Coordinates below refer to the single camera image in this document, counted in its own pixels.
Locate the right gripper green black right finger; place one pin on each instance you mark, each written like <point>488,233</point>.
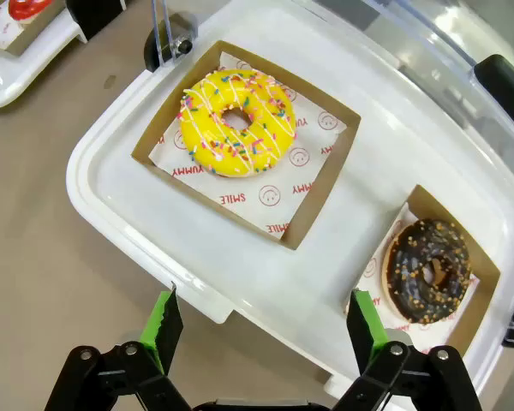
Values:
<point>364,329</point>

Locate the right gripper green black left finger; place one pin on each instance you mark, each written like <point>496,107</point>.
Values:
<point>163,325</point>

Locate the chocolate donut with nut crumbs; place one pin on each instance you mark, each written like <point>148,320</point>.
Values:
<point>407,265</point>

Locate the chocolate donut in tray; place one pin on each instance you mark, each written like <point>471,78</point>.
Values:
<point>479,308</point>

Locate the yellow sprinkled donut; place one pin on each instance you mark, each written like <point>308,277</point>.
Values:
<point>205,141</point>
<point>319,188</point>

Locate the cardboard tray of red donut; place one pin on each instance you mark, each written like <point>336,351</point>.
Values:
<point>30,38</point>

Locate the red glazed donut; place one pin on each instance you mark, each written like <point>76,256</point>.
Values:
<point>25,8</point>

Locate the printed paper liner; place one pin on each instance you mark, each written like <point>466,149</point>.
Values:
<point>373,274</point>
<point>248,201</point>
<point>0,32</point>

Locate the white display tray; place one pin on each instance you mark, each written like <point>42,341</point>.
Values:
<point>240,265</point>
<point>25,73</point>

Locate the clear plastic display lid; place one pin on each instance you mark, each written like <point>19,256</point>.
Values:
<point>432,25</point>

